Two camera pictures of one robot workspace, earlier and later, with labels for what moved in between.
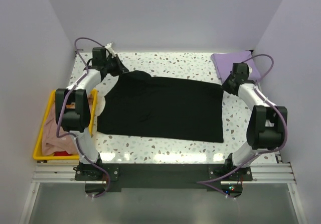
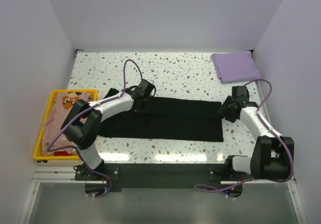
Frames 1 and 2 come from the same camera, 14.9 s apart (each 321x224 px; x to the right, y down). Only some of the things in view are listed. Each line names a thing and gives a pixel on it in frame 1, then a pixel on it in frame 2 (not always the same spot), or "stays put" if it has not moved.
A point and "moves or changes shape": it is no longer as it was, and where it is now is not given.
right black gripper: [224, 86] to [222, 111]
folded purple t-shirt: [223, 62] stays put
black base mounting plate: [118, 176] stays put
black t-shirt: [138, 104] moves or changes shape
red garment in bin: [62, 153] stays put
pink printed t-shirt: [51, 143] stays put
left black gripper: [120, 68] to [139, 109]
